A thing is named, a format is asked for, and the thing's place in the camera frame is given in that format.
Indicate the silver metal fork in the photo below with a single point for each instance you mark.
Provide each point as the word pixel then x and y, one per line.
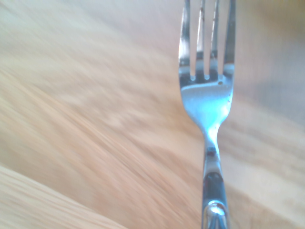
pixel 207 105

